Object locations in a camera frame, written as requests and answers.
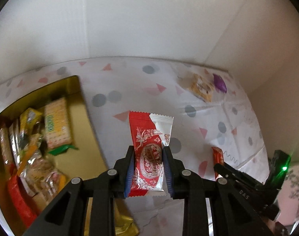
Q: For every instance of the white printed tablecloth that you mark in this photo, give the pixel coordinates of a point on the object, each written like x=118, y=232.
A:
x=139, y=91

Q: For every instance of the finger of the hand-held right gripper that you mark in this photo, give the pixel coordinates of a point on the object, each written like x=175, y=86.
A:
x=238, y=179

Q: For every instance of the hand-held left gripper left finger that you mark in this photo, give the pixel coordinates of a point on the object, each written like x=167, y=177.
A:
x=129, y=177

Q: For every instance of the yellow snack packet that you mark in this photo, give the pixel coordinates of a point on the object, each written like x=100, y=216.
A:
x=28, y=118
x=201, y=86

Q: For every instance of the clear biscuit packet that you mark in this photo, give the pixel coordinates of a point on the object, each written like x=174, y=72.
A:
x=38, y=174

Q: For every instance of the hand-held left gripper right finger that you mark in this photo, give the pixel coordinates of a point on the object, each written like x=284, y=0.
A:
x=167, y=174

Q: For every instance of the person's right forearm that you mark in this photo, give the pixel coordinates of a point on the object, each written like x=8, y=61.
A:
x=289, y=196

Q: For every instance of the purple wrapped candy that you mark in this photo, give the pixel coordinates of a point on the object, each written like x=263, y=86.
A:
x=219, y=82

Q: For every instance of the orange snack packet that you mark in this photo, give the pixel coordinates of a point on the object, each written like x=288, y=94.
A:
x=217, y=156

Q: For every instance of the gold metal tin box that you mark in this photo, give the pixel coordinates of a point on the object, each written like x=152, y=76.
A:
x=83, y=132

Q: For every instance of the red and white snack packet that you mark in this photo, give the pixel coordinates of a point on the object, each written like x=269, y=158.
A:
x=147, y=137

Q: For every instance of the green and white cracker packet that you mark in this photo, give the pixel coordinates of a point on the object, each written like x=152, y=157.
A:
x=57, y=123

